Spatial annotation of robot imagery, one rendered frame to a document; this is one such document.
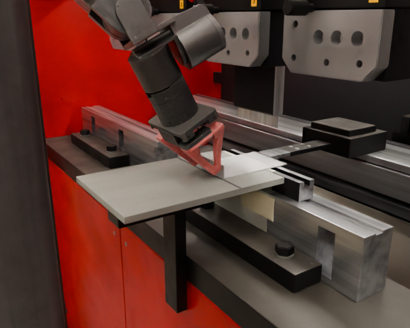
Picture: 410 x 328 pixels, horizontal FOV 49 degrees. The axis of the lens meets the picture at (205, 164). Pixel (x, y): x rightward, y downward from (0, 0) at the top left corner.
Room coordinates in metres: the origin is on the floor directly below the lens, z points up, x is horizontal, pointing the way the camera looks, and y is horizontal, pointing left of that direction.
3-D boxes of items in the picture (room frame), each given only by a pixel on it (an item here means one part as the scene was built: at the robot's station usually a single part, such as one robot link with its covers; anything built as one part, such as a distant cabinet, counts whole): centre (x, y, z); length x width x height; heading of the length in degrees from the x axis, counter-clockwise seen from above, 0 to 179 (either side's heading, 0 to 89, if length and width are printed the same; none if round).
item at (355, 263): (0.69, -0.12, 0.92); 0.39 x 0.06 x 0.10; 34
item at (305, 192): (0.72, -0.10, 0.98); 0.20 x 0.03 x 0.03; 34
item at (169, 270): (0.63, 0.07, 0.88); 0.14 x 0.04 x 0.22; 124
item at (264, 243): (0.67, -0.06, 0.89); 0.30 x 0.05 x 0.03; 34
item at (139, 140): (1.19, 0.22, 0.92); 0.50 x 0.06 x 0.10; 34
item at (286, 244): (0.58, -0.11, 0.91); 0.03 x 0.03 x 0.02
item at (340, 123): (0.83, -0.21, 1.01); 0.26 x 0.12 x 0.05; 124
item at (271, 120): (0.73, -0.09, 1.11); 0.10 x 0.02 x 0.10; 34
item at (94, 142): (1.20, 0.30, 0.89); 0.30 x 0.05 x 0.03; 34
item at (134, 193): (0.65, 0.04, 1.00); 0.26 x 0.18 x 0.01; 124
